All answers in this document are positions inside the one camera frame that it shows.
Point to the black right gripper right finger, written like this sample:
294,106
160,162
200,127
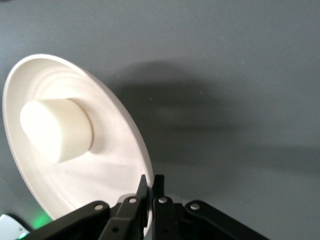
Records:
162,217

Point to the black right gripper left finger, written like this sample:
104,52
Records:
130,215

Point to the round cream plate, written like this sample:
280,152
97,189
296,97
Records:
112,140

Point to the white steamed bun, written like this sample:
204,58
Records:
57,127

